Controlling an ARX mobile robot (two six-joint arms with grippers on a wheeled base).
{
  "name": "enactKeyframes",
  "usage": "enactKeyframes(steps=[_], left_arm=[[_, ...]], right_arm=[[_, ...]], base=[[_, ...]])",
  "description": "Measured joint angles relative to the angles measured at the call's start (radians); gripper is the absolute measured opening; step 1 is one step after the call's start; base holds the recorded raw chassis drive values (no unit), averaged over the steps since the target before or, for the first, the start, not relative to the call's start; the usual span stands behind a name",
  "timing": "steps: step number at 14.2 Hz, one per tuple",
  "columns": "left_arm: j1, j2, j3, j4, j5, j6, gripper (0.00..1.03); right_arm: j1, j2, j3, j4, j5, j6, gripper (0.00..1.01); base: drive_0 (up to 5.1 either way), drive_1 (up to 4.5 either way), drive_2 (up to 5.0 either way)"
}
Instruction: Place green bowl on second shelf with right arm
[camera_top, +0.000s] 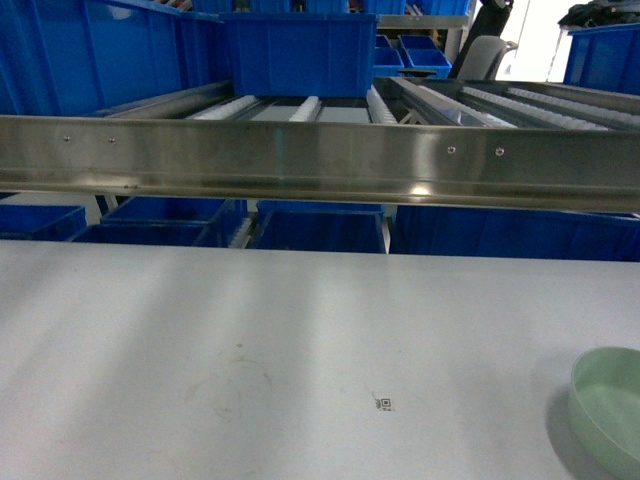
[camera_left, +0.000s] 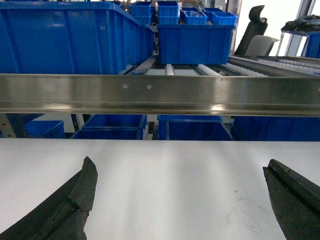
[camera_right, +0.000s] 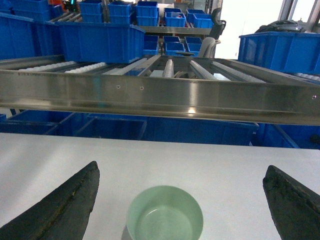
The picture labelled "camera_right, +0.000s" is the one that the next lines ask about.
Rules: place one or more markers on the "blue bin below shelf right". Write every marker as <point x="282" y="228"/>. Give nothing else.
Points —
<point x="287" y="136"/>

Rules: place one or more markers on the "blue bin below shelf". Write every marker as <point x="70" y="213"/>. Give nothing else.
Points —
<point x="287" y="136"/>
<point x="39" y="122"/>
<point x="196" y="131"/>

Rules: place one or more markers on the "blue bin below shelf centre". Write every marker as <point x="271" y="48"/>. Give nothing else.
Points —
<point x="196" y="131"/>

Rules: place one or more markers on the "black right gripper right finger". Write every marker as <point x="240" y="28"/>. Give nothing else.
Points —
<point x="294" y="208"/>

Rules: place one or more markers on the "blue bin at far left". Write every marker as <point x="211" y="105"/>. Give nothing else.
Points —
<point x="23" y="37"/>

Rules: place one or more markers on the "grey office chair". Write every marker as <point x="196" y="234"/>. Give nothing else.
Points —
<point x="208" y="46"/>

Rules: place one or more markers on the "stainless steel roller shelf rack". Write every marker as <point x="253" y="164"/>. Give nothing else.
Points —
<point x="162" y="86"/>

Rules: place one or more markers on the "blue bin at right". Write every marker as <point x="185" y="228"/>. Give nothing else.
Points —
<point x="286" y="52"/>

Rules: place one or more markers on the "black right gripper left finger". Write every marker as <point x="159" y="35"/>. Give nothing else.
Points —
<point x="61" y="215"/>

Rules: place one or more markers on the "blue bin below shelf left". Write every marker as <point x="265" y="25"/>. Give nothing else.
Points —
<point x="39" y="122"/>

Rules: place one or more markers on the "green ceramic bowl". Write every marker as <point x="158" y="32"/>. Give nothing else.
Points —
<point x="164" y="212"/>

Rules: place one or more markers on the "large blue bin on shelf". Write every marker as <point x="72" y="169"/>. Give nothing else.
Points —
<point x="101" y="42"/>

